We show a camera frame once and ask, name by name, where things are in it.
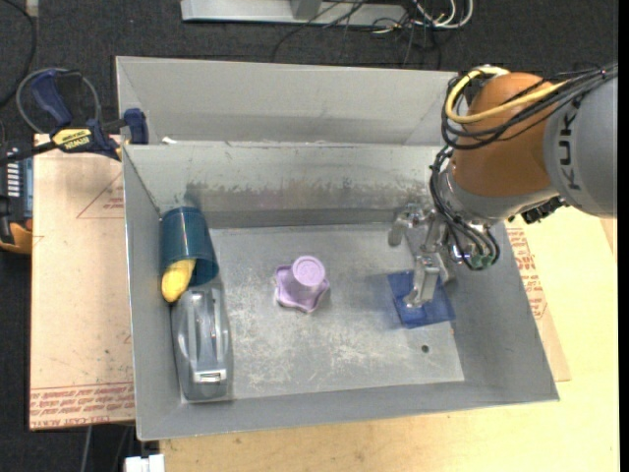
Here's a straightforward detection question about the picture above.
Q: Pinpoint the blue flat square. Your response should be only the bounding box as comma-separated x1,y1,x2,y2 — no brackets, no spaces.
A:
386,269,457,329

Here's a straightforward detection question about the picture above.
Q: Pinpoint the teal plastic cup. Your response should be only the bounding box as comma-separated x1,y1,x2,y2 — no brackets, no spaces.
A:
158,206,221,289

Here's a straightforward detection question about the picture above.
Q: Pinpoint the grey stapler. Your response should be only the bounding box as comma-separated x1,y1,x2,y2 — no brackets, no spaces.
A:
170,285,235,404

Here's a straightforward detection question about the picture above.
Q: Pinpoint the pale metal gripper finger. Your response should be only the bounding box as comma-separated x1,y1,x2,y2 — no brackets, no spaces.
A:
403,260,435,311
432,262,451,296

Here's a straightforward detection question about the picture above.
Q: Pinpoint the grey metal bin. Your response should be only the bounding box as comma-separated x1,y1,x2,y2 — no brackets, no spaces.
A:
115,55,561,443

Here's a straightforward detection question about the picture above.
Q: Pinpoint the yellow toy banana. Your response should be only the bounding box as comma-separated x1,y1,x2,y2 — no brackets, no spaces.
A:
160,258,198,305

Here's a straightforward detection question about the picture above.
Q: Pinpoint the purple plastic cup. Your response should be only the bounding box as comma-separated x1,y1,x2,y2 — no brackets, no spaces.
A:
272,255,331,315

